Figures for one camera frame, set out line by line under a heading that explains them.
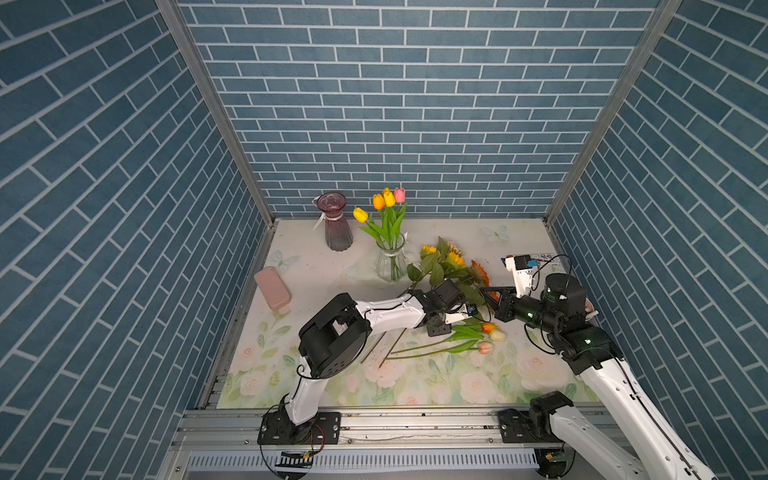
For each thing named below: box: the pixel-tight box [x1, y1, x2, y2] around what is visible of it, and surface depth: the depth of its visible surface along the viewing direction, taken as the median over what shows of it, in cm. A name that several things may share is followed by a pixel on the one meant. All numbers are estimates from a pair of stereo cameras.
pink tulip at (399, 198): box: [394, 188, 406, 277], surface depth 88 cm
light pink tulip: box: [387, 341, 494, 361], surface depth 88 cm
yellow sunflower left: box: [398, 244, 444, 297], surface depth 104 cm
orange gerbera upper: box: [470, 260, 490, 287], surface depth 99 cm
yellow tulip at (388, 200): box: [383, 192, 394, 279], surface depth 87 cm
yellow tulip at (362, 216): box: [353, 207, 394, 280], surface depth 85 cm
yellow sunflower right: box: [439, 252, 467, 272], surface depth 104 cm
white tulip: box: [390, 325, 506, 355], surface depth 90 cm
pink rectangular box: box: [254, 267, 292, 309], surface depth 101 cm
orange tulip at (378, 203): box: [372, 194, 395, 279], surface depth 85 cm
